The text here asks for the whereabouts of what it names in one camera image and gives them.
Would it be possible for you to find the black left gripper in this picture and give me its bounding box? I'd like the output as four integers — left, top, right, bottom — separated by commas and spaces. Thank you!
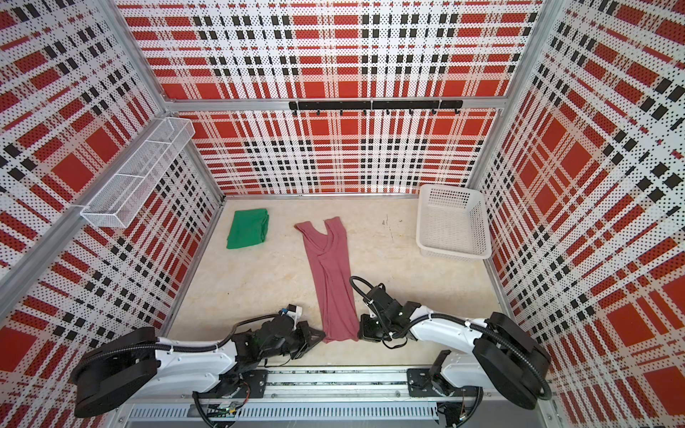
262, 320, 326, 360

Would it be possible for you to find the maroon tank top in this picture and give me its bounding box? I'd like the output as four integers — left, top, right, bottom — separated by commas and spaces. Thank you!
294, 217, 360, 342

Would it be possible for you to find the green tank top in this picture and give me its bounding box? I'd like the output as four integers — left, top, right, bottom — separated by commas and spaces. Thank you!
227, 209, 269, 250

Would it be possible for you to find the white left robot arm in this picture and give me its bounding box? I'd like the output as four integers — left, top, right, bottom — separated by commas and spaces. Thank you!
70, 306, 326, 419

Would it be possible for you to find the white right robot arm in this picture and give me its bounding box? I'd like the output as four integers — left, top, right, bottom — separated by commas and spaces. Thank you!
350, 276, 553, 410

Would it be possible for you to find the white perforated plastic basket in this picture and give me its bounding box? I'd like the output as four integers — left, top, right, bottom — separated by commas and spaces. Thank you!
416, 185, 492, 261

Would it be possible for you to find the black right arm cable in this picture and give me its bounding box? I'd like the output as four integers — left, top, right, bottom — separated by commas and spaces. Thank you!
349, 275, 553, 402

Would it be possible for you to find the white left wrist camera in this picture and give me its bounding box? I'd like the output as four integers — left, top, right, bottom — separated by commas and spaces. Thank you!
282, 304, 303, 324

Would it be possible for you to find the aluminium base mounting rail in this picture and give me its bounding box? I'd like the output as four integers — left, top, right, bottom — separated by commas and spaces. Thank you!
114, 365, 558, 403

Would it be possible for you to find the black wall hook rail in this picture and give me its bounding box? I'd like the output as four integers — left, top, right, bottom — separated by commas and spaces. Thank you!
288, 100, 464, 113

